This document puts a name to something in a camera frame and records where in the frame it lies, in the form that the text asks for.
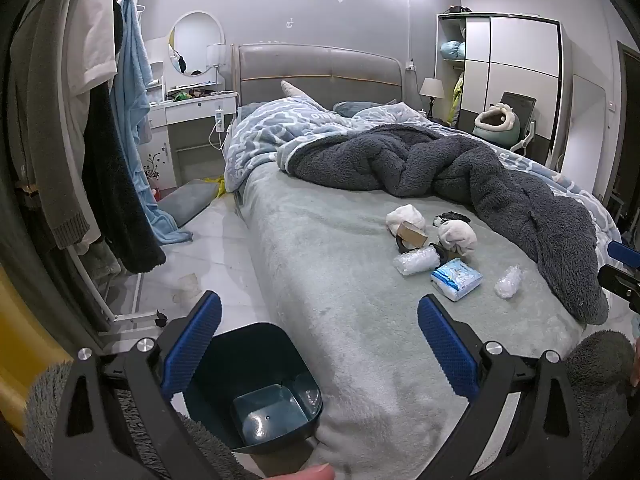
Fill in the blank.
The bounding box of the grey floor cushion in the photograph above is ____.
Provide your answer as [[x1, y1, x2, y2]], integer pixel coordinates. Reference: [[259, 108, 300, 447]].
[[157, 178, 221, 227]]

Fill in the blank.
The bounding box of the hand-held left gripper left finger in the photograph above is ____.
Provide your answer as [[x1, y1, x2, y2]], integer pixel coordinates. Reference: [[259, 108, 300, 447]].
[[52, 290, 223, 480]]

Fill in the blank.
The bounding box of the grey padded headboard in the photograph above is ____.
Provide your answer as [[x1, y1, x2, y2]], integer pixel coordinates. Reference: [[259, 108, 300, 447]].
[[231, 44, 405, 111]]

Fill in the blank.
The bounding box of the white wardrobe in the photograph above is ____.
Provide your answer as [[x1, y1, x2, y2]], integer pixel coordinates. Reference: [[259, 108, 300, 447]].
[[434, 12, 573, 171]]

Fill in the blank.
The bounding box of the person's grey fuzzy robe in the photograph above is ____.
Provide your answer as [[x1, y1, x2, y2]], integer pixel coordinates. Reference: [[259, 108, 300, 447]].
[[24, 330, 637, 480]]

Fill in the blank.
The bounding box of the white shirt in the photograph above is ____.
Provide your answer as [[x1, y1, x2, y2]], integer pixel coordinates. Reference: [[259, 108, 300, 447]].
[[64, 0, 119, 153]]

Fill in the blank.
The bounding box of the olive grey knit sweater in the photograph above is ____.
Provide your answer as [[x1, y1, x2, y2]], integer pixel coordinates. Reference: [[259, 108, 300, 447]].
[[9, 0, 92, 250]]

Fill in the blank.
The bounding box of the white vanity desk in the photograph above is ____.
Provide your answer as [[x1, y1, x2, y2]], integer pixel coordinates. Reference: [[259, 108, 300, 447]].
[[145, 60, 239, 192]]

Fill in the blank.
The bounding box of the oval vanity mirror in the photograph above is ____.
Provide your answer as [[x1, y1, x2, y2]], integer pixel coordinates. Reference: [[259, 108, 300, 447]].
[[167, 11, 226, 79]]

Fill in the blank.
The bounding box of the dark teal plastic bin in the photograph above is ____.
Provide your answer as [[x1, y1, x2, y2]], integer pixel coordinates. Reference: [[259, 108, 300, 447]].
[[170, 322, 323, 456]]

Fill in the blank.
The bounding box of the dark office chair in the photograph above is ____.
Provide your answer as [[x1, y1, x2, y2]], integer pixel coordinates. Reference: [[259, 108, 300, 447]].
[[500, 91, 539, 154]]

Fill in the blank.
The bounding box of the dark grey fluffy blanket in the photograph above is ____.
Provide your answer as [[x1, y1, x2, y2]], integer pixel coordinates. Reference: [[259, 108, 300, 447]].
[[277, 124, 610, 325]]

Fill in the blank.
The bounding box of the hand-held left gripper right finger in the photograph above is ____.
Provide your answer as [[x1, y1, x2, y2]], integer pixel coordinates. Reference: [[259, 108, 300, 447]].
[[417, 295, 583, 480]]

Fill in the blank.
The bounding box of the bed with grey-green sheet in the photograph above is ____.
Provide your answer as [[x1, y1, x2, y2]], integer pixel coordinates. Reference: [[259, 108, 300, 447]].
[[222, 160, 616, 480]]

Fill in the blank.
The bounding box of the dark door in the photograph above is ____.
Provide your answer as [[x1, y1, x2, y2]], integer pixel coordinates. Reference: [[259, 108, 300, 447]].
[[606, 40, 640, 223]]

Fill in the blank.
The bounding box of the brown cardboard tape roll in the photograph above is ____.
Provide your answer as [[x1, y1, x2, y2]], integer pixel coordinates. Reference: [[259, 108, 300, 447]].
[[396, 221, 430, 253]]

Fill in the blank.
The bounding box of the yellow cloth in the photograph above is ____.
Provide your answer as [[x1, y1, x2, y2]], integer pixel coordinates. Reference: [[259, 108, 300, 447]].
[[201, 175, 229, 199]]

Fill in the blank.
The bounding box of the person's left hand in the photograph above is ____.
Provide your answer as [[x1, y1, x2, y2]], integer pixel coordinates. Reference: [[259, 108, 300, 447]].
[[292, 463, 337, 480]]

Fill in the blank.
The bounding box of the white tissue ball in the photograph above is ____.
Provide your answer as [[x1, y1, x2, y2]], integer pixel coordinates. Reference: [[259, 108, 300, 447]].
[[437, 220, 479, 256], [385, 204, 427, 236]]

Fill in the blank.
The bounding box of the blue and white tissue packet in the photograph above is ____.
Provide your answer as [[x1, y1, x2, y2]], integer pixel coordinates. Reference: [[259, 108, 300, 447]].
[[431, 258, 484, 302]]

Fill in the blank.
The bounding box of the bedside table lamp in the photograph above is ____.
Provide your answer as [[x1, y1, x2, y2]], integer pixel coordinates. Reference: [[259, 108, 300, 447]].
[[419, 77, 445, 119]]

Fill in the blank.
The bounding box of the clear plastic bag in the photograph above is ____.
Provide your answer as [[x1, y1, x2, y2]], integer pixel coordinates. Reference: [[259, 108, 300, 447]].
[[392, 244, 441, 277]]

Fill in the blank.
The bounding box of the green and cream pet bed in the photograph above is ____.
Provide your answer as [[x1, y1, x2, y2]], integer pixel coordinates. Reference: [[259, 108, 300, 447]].
[[472, 102, 522, 139]]

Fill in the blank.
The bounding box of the small clear plastic wrapper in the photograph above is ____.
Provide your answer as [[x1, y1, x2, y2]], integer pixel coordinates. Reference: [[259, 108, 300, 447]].
[[494, 265, 524, 300]]

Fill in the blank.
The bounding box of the white clothes rack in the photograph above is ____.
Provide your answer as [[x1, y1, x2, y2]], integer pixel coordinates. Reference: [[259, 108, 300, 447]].
[[69, 245, 170, 333]]

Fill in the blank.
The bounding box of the yellow-green garment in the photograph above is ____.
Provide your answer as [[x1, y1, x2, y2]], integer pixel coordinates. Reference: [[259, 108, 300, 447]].
[[449, 76, 464, 127]]

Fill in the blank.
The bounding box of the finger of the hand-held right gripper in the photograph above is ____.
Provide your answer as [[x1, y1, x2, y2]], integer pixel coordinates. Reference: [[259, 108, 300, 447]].
[[607, 241, 640, 262], [598, 265, 640, 311]]

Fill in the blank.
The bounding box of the blue patterned blanket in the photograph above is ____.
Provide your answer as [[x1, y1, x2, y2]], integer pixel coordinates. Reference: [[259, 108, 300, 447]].
[[223, 99, 622, 243]]

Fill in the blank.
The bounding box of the black fuzzy garment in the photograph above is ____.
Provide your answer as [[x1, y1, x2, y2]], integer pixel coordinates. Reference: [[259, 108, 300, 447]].
[[81, 79, 167, 274]]

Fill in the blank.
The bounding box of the grey-blue pillow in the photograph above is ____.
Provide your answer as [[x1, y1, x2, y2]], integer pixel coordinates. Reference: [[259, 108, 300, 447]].
[[332, 101, 397, 117]]

